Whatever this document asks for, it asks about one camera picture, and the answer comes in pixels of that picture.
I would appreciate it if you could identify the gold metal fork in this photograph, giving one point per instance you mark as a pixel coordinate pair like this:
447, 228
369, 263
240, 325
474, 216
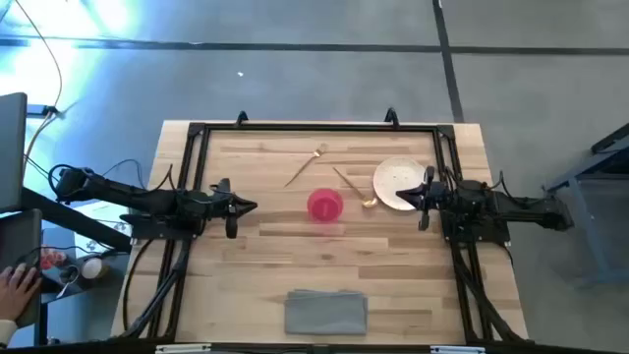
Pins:
304, 167

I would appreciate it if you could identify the gold metal spoon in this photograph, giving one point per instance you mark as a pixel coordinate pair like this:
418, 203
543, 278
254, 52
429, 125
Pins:
369, 202

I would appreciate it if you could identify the person's hand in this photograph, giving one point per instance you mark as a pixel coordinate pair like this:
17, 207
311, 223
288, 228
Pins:
17, 292

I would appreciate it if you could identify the pink plastic bowl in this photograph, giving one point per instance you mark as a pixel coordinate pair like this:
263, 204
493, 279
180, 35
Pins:
325, 204

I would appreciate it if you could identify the white tape roll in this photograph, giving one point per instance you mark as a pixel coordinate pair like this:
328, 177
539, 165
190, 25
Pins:
91, 268

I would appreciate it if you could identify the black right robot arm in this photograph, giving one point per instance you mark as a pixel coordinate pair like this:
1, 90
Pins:
521, 209

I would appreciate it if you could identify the dark laptop base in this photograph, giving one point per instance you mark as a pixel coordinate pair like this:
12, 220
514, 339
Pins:
22, 236

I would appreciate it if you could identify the blue metal table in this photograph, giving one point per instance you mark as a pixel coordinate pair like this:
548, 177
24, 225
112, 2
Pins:
597, 236

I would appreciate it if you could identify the red small object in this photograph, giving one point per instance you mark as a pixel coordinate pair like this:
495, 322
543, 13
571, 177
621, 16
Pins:
53, 258

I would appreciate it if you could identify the grey laptop screen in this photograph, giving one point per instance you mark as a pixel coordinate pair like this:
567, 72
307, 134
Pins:
12, 152

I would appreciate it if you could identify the black aluminium table frame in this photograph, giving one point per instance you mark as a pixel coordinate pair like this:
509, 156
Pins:
319, 128

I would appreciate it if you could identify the white bracket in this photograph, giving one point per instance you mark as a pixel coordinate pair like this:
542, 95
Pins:
458, 349
183, 348

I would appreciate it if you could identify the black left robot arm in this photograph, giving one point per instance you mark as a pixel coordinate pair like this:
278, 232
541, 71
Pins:
137, 196

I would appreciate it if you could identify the speckled white plate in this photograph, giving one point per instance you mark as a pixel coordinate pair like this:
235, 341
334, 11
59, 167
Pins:
395, 177

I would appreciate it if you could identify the grey cloth napkin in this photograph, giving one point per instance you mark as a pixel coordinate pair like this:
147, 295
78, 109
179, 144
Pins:
325, 312

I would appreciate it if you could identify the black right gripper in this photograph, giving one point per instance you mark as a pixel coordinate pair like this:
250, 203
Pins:
436, 196

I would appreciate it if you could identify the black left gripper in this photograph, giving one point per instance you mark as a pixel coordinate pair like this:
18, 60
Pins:
226, 204

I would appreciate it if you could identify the black frame clamp hook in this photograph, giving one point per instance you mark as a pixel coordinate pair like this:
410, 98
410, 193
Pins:
241, 118
391, 117

